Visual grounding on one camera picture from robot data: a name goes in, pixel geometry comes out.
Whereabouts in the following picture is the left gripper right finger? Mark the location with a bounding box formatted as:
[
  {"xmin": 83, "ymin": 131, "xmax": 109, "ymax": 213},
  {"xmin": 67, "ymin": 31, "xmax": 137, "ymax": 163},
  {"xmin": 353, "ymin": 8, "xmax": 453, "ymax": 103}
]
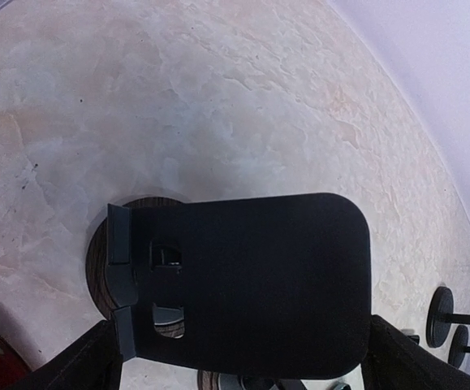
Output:
[{"xmin": 362, "ymin": 315, "xmax": 470, "ymax": 390}]

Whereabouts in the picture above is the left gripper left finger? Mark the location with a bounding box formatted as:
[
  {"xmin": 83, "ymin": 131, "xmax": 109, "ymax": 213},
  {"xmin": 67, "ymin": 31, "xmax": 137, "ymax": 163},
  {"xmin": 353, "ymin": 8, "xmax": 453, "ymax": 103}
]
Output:
[{"xmin": 9, "ymin": 320, "xmax": 123, "ymax": 390}]

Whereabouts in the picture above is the folding phone stand wood base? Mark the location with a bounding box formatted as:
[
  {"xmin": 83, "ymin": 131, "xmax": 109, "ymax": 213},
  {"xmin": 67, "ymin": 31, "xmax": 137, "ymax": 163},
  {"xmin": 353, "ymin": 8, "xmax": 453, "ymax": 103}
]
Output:
[{"xmin": 197, "ymin": 366, "xmax": 364, "ymax": 390}]

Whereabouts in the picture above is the black gooseneck phone stand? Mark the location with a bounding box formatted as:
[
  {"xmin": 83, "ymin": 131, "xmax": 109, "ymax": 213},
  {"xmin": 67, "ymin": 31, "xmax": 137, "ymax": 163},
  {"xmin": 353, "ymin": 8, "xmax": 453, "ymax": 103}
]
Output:
[{"xmin": 425, "ymin": 286, "xmax": 470, "ymax": 349}]

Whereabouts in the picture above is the black clamp phone stand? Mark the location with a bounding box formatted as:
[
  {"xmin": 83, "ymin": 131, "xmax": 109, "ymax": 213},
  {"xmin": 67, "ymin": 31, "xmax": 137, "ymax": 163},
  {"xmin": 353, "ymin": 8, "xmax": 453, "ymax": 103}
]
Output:
[{"xmin": 447, "ymin": 325, "xmax": 470, "ymax": 368}]

